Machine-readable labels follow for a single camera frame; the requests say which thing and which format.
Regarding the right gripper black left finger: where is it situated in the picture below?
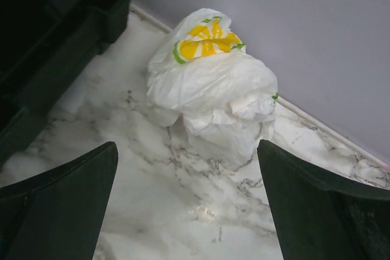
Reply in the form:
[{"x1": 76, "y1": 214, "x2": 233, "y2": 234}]
[{"x1": 1, "y1": 142, "x2": 118, "y2": 260}]

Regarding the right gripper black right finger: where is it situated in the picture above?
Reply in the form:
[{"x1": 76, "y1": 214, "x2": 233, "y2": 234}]
[{"x1": 257, "y1": 140, "x2": 389, "y2": 260}]

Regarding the white plastic bag lemon print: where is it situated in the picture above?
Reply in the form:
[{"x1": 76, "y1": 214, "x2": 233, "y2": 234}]
[{"x1": 147, "y1": 8, "x2": 278, "y2": 169}]

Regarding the black plastic toolbox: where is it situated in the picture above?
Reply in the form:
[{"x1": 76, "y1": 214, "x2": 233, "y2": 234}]
[{"x1": 1, "y1": 0, "x2": 131, "y2": 163}]

